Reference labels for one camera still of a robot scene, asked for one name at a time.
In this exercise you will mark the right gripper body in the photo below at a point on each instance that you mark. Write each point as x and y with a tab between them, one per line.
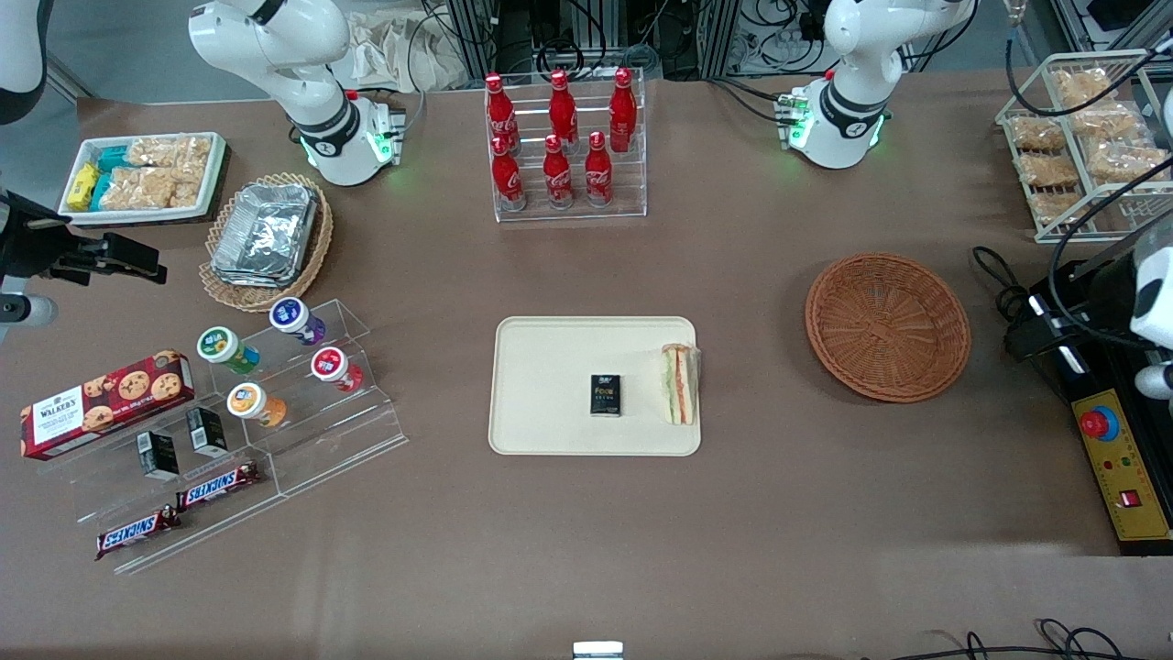
35	244

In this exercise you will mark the triangle sandwich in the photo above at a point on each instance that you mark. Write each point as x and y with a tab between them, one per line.
681	385

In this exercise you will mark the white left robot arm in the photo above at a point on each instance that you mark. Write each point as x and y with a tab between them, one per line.
852	82

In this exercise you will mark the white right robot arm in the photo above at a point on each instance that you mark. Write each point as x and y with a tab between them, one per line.
302	82

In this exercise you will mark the white rectangular snack tray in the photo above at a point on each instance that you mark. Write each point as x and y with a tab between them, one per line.
213	174

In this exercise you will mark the brown wicker basket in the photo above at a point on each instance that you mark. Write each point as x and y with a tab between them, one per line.
889	330

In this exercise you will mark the light wicker basket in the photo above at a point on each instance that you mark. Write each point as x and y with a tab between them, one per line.
316	247

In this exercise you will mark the beige plastic tray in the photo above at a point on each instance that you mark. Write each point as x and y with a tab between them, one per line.
550	385

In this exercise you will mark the yellow snack packet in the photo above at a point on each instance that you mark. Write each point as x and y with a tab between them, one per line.
82	186

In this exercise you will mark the teal snack packet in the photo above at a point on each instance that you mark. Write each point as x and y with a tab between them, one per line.
113	159
101	191

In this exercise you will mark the rice cracker pack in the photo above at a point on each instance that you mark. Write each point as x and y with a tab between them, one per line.
169	152
142	188

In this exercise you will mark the clear wrapped cracker pack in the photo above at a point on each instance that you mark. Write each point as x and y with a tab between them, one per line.
1058	207
1049	170
1127	162
1081	87
1109	124
1037	135

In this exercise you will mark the red emergency stop button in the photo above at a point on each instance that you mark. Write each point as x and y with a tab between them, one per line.
1100	423

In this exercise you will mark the green lid cup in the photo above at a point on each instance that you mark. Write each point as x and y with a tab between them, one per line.
220	346

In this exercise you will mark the stack of foil containers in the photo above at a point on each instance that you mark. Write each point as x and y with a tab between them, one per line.
264	234

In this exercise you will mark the red Walkers cookie box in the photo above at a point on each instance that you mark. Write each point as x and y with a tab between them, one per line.
101	403

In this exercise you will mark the black yellow control box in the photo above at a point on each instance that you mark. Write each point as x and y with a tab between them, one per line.
1127	477

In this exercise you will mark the purple lid cup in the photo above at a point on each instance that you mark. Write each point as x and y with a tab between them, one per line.
291	316

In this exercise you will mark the orange lid cup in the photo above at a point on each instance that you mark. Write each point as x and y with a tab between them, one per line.
249	401

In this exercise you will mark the small black carton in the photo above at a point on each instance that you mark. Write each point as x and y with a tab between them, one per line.
158	456
207	432

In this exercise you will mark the red lid cup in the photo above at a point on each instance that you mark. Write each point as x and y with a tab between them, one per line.
330	365

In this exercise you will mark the Snickers bar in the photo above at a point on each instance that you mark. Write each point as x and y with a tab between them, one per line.
218	486
137	532

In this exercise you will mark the clear acrylic stepped stand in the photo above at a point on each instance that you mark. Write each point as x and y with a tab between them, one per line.
348	431

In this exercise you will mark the white cloth bag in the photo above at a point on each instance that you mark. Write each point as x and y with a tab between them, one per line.
403	50

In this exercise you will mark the red cola bottle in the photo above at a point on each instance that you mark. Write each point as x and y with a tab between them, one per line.
557	179
500	110
562	105
597	174
623	105
508	179

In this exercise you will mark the clear acrylic bottle rack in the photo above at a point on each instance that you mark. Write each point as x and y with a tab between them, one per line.
632	188

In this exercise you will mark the small black box gold print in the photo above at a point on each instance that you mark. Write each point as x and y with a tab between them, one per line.
606	395

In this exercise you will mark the small white silver object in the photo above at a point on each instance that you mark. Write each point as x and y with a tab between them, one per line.
597	651

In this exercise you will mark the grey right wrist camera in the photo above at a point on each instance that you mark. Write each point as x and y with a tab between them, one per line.
27	312

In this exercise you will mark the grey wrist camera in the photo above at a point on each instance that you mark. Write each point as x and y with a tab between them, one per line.
1156	380
27	312

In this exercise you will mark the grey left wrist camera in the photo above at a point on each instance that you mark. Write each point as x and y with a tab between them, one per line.
1156	380

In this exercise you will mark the aluminium frame rack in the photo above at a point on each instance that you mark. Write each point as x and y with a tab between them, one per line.
586	32

